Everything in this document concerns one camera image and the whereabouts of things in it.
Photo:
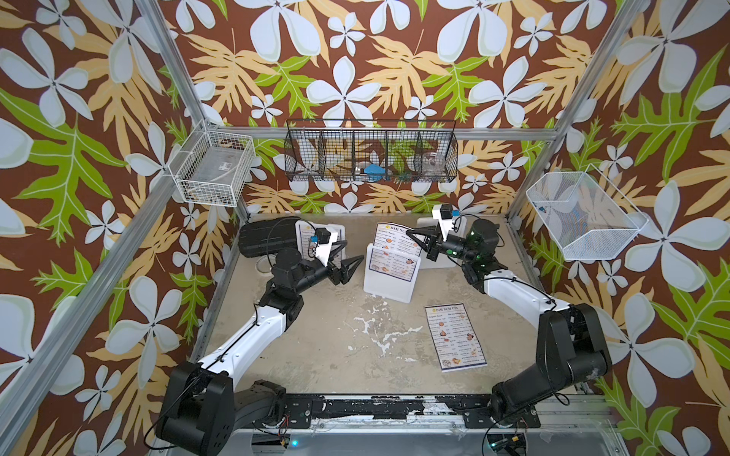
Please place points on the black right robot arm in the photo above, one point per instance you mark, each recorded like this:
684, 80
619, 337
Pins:
571, 345

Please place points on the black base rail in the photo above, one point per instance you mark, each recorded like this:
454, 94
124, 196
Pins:
299, 411

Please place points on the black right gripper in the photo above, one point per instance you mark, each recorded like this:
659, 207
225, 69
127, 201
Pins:
431, 241

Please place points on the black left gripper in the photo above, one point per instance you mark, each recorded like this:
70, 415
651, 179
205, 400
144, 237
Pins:
340, 275

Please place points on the white menu holder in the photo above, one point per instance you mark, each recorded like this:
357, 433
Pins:
458, 229
312, 238
386, 287

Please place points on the dim sum menu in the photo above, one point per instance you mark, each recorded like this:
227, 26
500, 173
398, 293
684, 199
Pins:
456, 344
305, 233
393, 251

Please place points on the white wire basket left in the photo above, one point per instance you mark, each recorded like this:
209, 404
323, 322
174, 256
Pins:
212, 166

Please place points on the black wire basket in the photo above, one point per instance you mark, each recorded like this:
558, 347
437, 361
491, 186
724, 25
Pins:
339, 150

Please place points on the black plastic case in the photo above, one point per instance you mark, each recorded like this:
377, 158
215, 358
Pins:
267, 237

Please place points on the blue object in basket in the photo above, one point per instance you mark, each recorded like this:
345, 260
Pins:
375, 173

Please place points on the white mesh basket right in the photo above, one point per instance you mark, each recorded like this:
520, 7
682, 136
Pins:
586, 214

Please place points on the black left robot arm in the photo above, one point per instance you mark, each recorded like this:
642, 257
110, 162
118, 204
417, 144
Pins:
202, 407

